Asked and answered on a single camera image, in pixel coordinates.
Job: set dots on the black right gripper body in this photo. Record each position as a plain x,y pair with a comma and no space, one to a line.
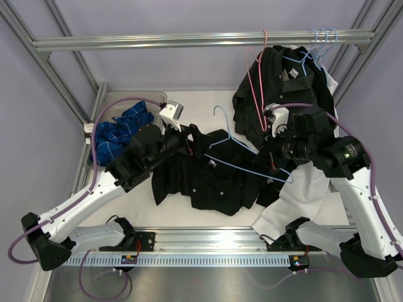
284,148

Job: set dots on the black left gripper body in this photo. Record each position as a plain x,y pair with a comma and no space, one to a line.
174,141

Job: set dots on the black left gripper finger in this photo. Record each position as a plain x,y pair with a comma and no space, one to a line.
196,140
196,149

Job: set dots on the black shirt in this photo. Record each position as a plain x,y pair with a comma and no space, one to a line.
225,179

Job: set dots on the blue plaid shirt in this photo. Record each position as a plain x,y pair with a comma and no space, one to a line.
111,137

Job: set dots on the pink wire hanger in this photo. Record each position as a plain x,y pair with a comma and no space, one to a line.
259,104

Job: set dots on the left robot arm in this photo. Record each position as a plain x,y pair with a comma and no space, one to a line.
56,235

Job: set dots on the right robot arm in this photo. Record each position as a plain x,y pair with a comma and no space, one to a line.
375,250

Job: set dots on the white shirt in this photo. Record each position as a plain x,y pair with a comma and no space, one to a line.
308,195

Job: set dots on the dark pinstriped shirt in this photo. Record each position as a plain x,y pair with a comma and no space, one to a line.
283,82

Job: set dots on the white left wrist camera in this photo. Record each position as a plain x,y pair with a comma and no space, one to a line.
171,113

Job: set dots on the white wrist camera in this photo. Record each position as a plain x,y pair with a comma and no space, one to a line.
171,113
277,118

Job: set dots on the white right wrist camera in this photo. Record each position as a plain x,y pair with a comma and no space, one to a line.
277,118

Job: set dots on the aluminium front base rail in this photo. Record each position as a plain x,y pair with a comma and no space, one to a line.
206,240

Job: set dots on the white slotted cable duct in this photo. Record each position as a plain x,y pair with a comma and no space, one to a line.
171,260

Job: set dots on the aluminium hanging rail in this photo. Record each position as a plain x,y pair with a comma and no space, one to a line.
225,39

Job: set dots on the right aluminium frame post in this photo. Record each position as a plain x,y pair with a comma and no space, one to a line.
351,61

